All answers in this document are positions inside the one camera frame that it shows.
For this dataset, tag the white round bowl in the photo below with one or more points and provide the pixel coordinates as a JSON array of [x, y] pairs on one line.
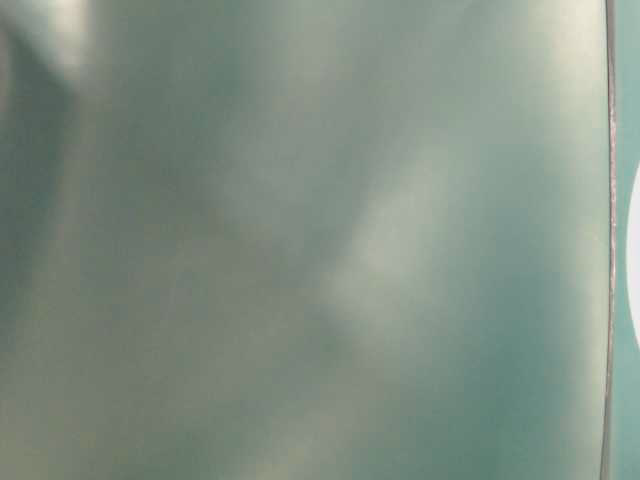
[[633, 257]]

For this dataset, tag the green cloth sheet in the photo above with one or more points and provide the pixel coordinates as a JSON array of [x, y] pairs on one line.
[[304, 239]]

